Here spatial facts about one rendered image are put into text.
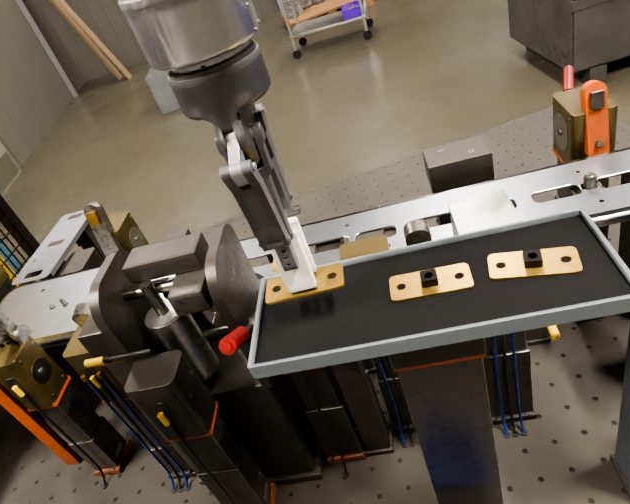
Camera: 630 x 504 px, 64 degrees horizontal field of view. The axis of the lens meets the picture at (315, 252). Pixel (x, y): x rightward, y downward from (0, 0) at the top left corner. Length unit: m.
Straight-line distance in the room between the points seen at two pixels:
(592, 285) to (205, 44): 0.39
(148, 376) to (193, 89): 0.43
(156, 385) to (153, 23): 0.46
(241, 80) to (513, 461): 0.75
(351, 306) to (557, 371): 0.58
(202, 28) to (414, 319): 0.32
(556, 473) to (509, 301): 0.47
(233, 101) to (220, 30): 0.05
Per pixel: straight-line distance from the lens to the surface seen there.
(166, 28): 0.38
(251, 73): 0.40
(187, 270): 0.70
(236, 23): 0.38
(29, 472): 1.35
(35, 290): 1.25
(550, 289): 0.52
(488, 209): 0.72
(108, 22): 8.82
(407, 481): 0.94
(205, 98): 0.39
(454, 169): 1.00
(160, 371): 0.71
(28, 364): 1.00
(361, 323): 0.52
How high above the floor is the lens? 1.52
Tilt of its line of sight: 36 degrees down
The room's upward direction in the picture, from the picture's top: 21 degrees counter-clockwise
